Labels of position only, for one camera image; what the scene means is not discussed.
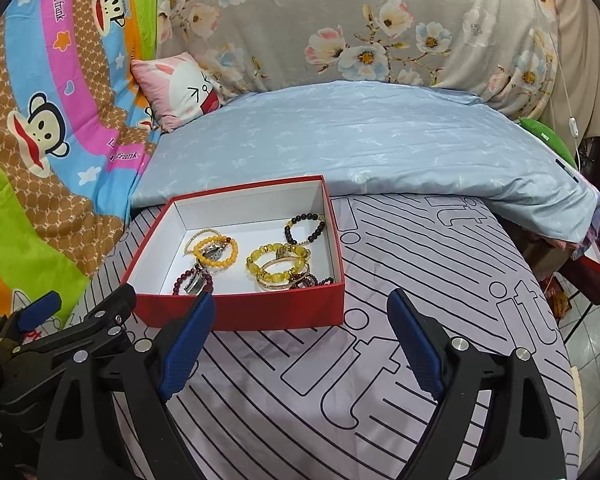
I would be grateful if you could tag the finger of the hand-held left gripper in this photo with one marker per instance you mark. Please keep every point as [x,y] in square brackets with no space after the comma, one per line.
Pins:
[100,320]
[40,310]

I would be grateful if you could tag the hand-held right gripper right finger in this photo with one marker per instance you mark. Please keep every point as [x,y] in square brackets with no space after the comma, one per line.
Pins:
[415,340]

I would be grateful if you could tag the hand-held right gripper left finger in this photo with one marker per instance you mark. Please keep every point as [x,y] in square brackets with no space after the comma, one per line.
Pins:
[190,340]

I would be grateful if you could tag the silver metal jewelry piece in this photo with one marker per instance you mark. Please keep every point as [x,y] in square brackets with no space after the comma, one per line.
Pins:
[195,282]

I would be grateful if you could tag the red cardboard box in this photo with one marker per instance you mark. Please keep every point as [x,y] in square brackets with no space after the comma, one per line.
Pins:
[240,310]

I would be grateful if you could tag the silver wristwatch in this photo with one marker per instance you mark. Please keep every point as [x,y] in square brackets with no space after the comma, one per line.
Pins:
[212,248]

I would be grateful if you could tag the gold bangle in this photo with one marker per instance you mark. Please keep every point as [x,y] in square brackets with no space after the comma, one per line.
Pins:
[275,286]

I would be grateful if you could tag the pink patterned cloth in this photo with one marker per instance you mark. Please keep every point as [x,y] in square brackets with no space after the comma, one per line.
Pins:
[580,245]

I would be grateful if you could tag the red box lid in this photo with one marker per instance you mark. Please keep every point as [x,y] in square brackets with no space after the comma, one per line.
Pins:
[592,267]

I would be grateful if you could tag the light blue pillow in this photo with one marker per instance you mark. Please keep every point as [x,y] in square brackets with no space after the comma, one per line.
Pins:
[380,135]

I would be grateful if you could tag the colourful cartoon monkey blanket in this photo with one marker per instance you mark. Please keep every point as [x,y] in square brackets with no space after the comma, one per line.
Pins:
[55,85]

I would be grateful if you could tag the black pen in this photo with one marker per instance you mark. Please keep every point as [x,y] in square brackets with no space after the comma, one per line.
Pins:
[566,170]

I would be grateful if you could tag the green plastic item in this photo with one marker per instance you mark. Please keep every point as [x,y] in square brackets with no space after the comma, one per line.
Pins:
[545,135]

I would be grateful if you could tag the pink bunny pillow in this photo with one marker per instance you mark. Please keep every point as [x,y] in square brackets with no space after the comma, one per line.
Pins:
[180,90]

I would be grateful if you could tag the grey floral blanket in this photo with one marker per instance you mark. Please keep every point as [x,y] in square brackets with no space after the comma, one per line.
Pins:
[330,20]

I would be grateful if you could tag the beige curtain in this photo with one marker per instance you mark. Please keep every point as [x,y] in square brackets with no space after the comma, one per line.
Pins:
[590,35]

